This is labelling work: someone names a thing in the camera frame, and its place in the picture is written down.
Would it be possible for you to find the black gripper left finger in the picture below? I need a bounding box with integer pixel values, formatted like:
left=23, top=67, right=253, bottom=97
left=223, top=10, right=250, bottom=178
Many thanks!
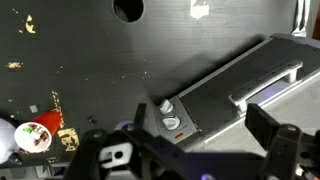
left=63, top=103, right=158, bottom=180

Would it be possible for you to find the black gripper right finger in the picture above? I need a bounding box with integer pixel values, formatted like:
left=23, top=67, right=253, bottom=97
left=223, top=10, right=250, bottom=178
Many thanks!
left=244, top=103, right=320, bottom=180

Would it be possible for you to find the mini oven glass door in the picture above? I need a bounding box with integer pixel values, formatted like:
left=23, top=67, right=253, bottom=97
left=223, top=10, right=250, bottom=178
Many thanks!
left=178, top=33, right=320, bottom=143

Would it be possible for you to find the grey mini oven body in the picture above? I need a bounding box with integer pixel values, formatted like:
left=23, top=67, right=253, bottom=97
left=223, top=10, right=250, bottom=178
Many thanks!
left=153, top=32, right=320, bottom=156

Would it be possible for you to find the red plastic cup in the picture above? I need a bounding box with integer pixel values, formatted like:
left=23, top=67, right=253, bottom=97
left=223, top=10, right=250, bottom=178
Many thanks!
left=13, top=109, right=63, bottom=154

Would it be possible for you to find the white tape piece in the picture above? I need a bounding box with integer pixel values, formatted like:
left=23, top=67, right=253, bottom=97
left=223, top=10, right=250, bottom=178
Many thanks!
left=189, top=0, right=210, bottom=20

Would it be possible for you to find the silver kettle black handle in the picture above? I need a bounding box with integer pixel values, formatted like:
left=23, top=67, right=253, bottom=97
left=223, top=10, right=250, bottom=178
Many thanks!
left=0, top=116, right=24, bottom=166

